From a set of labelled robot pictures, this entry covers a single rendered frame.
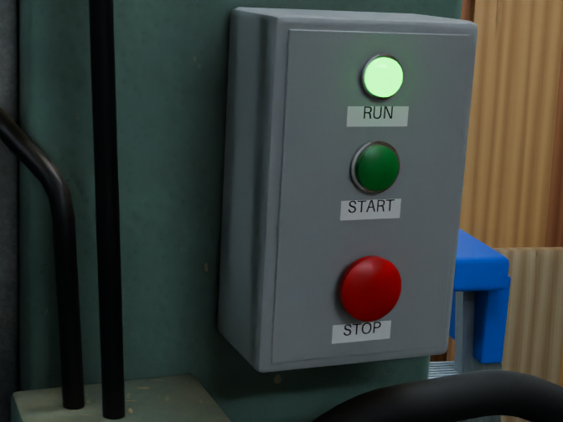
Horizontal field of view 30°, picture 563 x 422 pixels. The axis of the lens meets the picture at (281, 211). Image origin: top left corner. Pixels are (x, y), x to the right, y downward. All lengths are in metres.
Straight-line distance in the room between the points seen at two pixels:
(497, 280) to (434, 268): 0.85
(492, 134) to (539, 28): 0.21
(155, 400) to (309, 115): 0.15
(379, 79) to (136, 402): 0.18
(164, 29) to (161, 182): 0.07
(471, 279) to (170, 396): 0.86
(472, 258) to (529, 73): 0.70
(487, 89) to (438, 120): 1.45
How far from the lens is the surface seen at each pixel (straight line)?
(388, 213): 0.48
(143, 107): 0.49
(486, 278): 1.34
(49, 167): 0.47
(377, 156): 0.46
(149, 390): 0.51
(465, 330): 1.40
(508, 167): 1.97
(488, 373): 0.57
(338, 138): 0.46
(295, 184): 0.45
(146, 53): 0.49
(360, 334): 0.49
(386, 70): 0.46
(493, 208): 1.97
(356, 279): 0.47
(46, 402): 0.50
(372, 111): 0.46
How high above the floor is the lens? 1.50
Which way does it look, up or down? 13 degrees down
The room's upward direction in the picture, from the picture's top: 3 degrees clockwise
